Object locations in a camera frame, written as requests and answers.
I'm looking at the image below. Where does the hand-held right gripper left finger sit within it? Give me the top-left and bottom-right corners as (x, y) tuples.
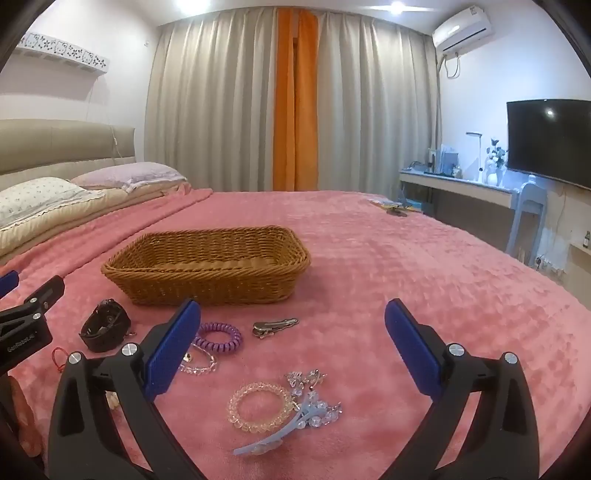
(47, 298), (208, 480)

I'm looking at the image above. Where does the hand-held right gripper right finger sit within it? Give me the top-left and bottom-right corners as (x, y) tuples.
(385, 298), (541, 480)

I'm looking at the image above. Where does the pink clear bead bracelet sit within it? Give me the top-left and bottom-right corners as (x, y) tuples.
(179, 351), (219, 376)

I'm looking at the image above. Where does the purple spiral hair tie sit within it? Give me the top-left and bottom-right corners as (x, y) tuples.
(191, 322), (243, 354)

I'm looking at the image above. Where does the black scrunchie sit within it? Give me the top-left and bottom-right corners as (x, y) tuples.
(79, 299), (137, 354)

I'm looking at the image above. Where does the brown wicker basket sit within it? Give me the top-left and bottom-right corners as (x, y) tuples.
(100, 225), (311, 306)

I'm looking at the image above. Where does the silver metal hair clip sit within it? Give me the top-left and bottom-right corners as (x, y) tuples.
(252, 317), (300, 339)

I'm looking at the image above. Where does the small silver ring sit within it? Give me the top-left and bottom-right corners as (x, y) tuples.
(284, 368), (326, 393)

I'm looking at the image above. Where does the light blue hair clip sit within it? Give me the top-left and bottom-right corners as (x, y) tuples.
(232, 401), (324, 457)

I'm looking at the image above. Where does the person's left hand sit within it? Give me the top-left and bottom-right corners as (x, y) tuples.
(9, 376), (40, 462)

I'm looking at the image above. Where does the beige quilt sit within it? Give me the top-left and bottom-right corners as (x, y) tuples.
(0, 182), (192, 259)

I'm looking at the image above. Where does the pink fleece blanket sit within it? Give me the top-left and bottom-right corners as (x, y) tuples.
(0, 188), (591, 480)

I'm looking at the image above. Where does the white floral pillow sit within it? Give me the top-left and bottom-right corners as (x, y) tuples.
(0, 178), (105, 229)

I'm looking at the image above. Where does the beige padded headboard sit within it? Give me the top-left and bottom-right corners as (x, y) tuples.
(0, 119), (137, 190)

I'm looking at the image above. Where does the lilac pillow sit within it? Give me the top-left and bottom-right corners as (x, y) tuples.
(70, 161), (188, 193)

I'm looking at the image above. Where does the white desk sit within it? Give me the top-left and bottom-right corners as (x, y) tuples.
(399, 167), (518, 232)

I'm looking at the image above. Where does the white chair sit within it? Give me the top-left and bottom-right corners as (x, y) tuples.
(505, 182), (548, 268)

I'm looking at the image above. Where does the white file holder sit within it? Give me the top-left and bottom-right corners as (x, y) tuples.
(427, 144), (460, 175)

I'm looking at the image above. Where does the flower vase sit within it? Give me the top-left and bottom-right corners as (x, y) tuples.
(485, 137), (509, 185)

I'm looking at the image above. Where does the white desk lamp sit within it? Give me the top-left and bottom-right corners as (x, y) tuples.
(465, 131), (485, 181)

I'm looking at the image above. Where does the grey curtain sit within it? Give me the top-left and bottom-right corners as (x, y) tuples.
(145, 7), (282, 192)
(316, 11), (444, 204)

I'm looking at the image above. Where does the black flat television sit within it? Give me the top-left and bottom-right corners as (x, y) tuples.
(506, 98), (591, 190)

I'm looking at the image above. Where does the orange curtain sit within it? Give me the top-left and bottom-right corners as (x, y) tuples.
(272, 8), (320, 192)

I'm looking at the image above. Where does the white air conditioner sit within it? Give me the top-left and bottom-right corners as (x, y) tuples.
(431, 6), (494, 52)

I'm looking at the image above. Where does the ceiling light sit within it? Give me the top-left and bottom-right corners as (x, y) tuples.
(369, 0), (416, 14)

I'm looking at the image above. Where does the white carved wall shelf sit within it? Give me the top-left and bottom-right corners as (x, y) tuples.
(9, 31), (112, 75)

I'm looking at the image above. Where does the white air conditioner hose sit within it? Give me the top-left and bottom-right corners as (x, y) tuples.
(434, 51), (462, 139)

